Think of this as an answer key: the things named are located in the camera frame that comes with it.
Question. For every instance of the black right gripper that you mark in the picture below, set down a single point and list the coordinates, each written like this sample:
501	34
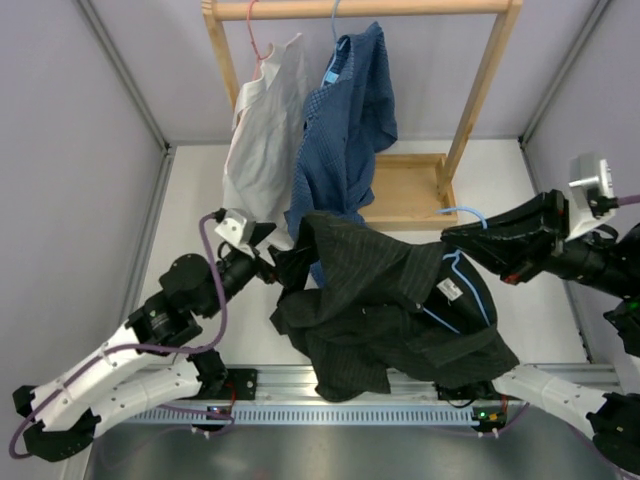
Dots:
519	259

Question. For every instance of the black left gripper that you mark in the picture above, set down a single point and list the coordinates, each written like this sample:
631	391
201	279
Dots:
287	266

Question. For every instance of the light blue hanger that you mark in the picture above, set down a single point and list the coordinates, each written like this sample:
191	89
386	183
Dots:
456	257

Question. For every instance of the dark pinstriped shirt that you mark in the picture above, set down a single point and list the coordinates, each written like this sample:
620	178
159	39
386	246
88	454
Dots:
355	312

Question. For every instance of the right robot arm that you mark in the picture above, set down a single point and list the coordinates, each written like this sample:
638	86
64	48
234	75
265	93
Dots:
604	267

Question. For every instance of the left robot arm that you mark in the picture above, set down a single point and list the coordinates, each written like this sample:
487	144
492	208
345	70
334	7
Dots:
164	351

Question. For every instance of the white shirt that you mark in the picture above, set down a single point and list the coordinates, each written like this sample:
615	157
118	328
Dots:
267	133

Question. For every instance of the blue checked shirt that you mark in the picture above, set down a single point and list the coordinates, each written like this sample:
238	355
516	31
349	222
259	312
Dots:
348	120

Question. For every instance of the pink hanger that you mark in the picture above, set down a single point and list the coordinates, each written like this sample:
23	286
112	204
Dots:
260	56

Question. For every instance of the blue hanger under blue shirt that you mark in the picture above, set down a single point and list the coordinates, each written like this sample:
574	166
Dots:
333	17

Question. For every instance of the wooden clothes rack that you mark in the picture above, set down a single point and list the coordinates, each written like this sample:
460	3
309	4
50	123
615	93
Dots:
409	188

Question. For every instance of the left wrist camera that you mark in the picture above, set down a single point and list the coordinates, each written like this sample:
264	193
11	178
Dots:
236	227

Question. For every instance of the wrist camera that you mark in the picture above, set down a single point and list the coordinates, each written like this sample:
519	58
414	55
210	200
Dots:
236	227
590	181

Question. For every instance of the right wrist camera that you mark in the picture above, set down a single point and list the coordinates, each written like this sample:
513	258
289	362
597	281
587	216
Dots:
590	181

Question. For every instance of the aluminium frame post right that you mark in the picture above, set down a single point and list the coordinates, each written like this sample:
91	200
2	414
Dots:
567	63

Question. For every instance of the aluminium frame post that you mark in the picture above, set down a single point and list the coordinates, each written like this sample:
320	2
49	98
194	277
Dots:
90	15
567	63

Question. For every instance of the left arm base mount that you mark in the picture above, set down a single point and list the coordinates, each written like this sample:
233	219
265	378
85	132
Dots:
240	384

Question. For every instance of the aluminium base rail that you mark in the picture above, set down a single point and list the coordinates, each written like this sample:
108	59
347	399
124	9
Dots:
291	384

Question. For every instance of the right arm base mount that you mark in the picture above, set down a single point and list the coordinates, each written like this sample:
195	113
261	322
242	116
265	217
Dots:
466	395

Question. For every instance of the perforated cable duct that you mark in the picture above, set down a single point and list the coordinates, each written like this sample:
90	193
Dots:
322	415

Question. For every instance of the aluminium frame post left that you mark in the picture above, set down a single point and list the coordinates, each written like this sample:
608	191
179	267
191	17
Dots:
90	15

